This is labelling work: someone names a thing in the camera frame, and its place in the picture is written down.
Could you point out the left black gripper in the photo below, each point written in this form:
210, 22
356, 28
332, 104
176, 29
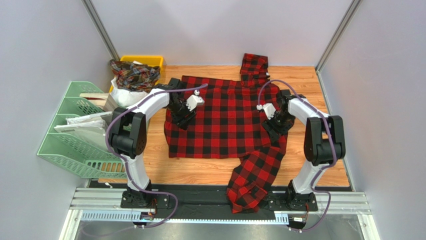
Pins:
181, 121

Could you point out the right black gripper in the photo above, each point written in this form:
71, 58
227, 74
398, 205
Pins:
275, 128

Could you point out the red black plaid shirt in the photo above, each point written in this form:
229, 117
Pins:
229, 125

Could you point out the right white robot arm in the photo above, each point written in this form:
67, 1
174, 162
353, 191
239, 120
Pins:
324, 142

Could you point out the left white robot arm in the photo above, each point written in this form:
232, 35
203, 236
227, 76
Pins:
127, 134

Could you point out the yellow plastic bin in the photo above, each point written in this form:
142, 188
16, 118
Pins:
149, 60

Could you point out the white cloth in bin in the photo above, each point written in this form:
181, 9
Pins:
124, 97

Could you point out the multicolour plaid shirt in bin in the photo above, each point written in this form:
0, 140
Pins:
133, 76

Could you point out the brown book in rack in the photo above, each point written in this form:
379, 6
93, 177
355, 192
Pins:
104, 101

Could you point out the papers in file rack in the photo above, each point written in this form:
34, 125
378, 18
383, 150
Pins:
89, 128

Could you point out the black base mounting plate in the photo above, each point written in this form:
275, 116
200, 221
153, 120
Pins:
204, 203

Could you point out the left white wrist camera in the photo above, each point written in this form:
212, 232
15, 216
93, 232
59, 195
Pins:
194, 100

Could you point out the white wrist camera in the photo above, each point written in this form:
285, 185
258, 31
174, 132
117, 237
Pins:
268, 109
194, 100

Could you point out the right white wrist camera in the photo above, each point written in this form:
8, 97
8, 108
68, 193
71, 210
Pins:
268, 109

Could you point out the aluminium rail frame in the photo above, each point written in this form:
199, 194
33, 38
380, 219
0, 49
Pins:
99, 205

